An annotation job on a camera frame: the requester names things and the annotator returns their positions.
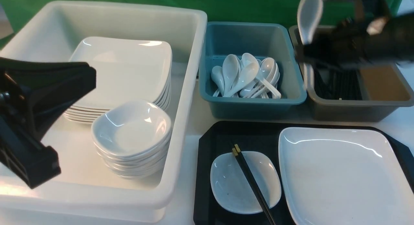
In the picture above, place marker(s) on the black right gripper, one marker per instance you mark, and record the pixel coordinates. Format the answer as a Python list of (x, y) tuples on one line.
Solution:
[(351, 47)]

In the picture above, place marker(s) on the teal plastic bin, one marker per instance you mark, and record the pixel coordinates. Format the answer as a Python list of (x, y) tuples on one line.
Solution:
[(261, 40)]

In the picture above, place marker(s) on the white ceramic soup spoon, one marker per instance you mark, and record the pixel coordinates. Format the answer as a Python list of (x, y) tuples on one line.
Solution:
[(308, 17)]

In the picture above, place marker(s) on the pile of white soup spoons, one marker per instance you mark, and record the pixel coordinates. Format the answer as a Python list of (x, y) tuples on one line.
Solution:
[(246, 77)]

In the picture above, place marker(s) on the large white square plate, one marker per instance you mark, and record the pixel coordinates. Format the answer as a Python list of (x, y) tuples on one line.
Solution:
[(343, 177)]

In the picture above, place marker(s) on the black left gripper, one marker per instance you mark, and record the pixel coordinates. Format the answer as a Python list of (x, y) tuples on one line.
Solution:
[(23, 124)]

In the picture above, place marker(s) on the green backdrop cloth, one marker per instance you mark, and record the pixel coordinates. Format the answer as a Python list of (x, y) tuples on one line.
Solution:
[(283, 12)]

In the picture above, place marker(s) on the large white plastic tub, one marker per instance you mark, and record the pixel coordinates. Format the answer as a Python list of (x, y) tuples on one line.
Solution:
[(86, 187)]

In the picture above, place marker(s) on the grey-brown plastic bin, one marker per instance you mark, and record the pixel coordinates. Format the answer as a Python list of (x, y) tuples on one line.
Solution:
[(383, 88)]

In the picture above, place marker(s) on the black chopstick gold tip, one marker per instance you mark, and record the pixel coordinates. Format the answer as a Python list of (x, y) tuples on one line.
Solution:
[(255, 186), (250, 186)]

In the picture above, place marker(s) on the bundle of black chopsticks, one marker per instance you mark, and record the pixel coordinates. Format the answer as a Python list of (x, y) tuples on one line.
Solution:
[(337, 85)]

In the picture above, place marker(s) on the stack of white square plates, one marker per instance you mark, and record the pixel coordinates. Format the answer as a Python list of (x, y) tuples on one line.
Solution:
[(126, 70)]

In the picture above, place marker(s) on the stack of small white bowls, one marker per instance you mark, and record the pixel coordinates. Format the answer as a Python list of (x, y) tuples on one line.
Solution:
[(133, 139)]

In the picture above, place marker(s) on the small white bowl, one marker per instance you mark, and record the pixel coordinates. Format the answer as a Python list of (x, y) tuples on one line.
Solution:
[(231, 189)]

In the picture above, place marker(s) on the black serving tray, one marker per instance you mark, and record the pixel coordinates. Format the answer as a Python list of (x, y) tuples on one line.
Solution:
[(263, 138)]

